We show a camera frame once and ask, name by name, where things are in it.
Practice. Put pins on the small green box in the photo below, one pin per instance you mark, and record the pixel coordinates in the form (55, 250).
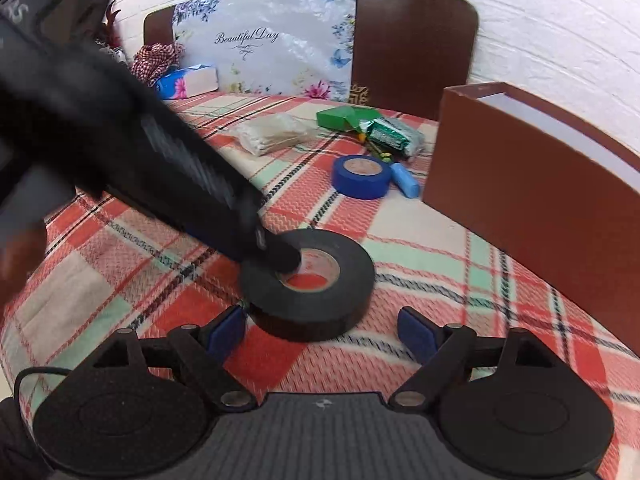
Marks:
(340, 117)

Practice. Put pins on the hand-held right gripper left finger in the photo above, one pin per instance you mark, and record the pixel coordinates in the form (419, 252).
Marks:
(225, 334)

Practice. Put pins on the blue tape roll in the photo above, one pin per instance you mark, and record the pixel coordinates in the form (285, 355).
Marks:
(345, 181)

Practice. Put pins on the red checkered cloth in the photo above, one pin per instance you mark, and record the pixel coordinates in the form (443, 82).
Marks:
(150, 60)

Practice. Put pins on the black marker with blue cap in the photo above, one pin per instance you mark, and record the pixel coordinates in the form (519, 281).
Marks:
(406, 181)

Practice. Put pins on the person's left hand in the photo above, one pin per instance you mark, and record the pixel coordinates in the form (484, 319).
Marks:
(15, 265)

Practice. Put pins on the brown cardboard box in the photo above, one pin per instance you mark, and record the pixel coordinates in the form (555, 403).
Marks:
(525, 185)

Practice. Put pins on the black tape roll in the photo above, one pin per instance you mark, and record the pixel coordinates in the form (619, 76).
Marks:
(350, 280)

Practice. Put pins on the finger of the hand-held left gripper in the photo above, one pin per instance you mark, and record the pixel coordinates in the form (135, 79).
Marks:
(200, 185)

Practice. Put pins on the red plaid blanket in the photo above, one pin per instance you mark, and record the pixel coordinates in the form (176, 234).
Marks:
(150, 285)

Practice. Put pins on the clear bag of beige sticks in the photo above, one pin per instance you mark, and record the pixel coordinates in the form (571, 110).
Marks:
(270, 132)

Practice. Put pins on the floral plastic bag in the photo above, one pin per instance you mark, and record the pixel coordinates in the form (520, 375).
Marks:
(260, 60)

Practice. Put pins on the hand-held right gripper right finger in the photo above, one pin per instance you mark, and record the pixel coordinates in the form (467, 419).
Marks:
(417, 334)

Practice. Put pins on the blue tissue pack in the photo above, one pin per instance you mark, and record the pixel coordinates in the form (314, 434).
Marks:
(190, 80)

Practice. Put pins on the green packet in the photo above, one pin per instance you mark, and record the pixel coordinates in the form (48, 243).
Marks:
(395, 135)

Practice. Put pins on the red decorative ornament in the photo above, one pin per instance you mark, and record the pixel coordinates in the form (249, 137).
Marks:
(112, 35)

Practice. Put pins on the large dark brown board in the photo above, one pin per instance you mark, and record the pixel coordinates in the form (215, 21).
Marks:
(410, 50)

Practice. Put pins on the small dark brown board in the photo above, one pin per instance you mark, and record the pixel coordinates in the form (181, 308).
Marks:
(157, 27)

